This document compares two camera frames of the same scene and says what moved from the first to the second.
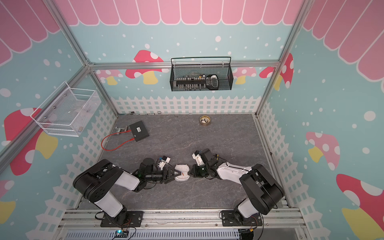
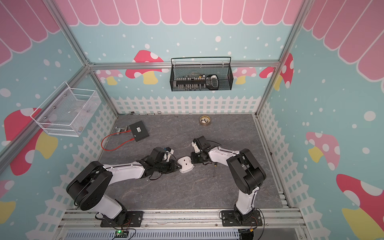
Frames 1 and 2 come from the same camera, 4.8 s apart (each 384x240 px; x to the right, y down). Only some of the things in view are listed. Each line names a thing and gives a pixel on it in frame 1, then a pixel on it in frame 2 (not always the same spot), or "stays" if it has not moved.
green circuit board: [121, 233] stays
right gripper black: [194, 171] -> [193, 160]
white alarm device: [184, 169] -> [186, 164]
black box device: [139, 131] stays
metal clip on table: [119, 130] stays
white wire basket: [68, 111] stays
